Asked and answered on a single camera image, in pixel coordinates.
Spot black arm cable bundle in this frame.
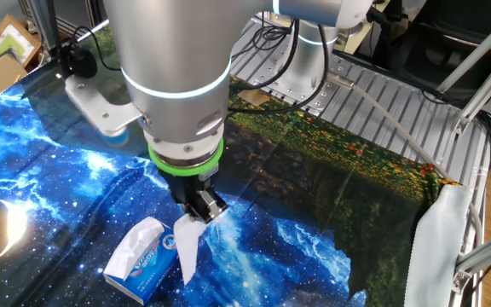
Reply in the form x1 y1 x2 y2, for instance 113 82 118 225
227 16 331 115

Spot wooden picture frame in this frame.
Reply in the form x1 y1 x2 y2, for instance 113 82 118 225
0 14 42 72

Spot galaxy print tablecloth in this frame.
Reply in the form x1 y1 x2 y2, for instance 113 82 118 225
0 20 462 307

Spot black office chair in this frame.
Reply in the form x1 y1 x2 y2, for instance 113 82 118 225
373 0 491 102

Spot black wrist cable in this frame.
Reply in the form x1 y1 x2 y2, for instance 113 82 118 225
56 25 122 81

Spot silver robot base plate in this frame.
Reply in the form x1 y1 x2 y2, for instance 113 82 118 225
232 42 344 119

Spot grey sheathed cable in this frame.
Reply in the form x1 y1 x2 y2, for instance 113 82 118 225
325 71 485 240

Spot white cloth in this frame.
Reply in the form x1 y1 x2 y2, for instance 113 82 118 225
402 182 477 307

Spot dark metal cabinet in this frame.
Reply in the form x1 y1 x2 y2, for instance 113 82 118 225
19 0 110 43

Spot blue tissue pack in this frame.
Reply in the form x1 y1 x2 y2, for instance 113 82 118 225
102 216 182 306

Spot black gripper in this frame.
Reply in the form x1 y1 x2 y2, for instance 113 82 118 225
156 165 229 224

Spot aluminium frame strut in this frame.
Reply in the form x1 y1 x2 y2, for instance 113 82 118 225
436 8 491 93
27 0 59 48
452 221 491 295
453 46 491 136

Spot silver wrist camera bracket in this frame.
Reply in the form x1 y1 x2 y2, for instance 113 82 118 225
64 74 145 148

